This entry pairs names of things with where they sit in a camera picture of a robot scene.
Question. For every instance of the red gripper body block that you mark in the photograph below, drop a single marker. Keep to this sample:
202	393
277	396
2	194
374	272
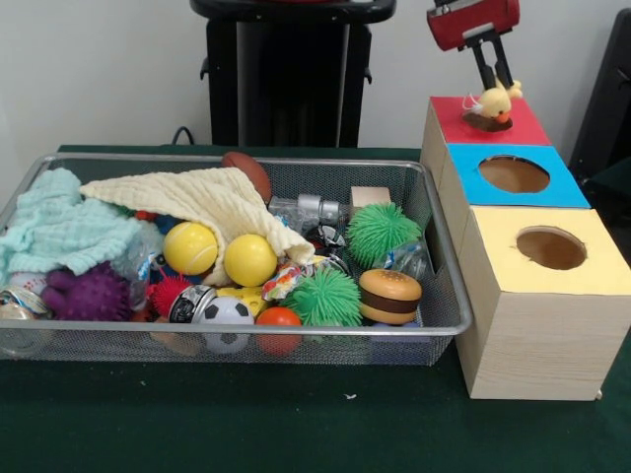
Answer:
473	22

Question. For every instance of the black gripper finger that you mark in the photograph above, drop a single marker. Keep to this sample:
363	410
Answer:
485	69
505	64

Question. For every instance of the yellow duck toy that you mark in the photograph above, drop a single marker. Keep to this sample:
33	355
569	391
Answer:
495	103

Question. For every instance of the cream waffle cloth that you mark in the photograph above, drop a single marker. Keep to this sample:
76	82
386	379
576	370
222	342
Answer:
212	197

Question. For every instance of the wooden box with three holes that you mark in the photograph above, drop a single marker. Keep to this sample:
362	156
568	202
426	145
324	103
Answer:
542	345

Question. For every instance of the shallow silver mesh bin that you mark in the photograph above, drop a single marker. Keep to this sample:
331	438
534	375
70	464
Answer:
320	352

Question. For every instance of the black chair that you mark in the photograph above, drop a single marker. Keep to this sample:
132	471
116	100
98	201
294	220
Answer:
606	98

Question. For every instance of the dark green side table cloth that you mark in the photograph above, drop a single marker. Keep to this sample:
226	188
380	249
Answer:
616	187

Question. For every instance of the green spiky rubber ball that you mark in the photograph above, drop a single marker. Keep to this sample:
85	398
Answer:
382	229
325	298

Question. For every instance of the toy hamburger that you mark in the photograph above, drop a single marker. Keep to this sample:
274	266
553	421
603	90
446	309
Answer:
389	295

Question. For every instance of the brown toy football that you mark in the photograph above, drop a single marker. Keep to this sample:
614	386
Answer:
256	170

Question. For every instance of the yellow smiley ball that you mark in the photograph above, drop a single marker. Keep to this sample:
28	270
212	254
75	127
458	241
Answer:
250	261

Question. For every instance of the orange red ball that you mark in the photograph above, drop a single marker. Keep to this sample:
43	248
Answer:
278	319

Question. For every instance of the yellow tennis ball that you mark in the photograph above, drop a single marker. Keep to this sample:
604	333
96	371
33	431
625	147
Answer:
189	249

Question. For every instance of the black white soccer ball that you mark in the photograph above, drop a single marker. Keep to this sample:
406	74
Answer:
226	315

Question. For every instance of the mint green waffle cloth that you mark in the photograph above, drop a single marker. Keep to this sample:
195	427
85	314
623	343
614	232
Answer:
59	226

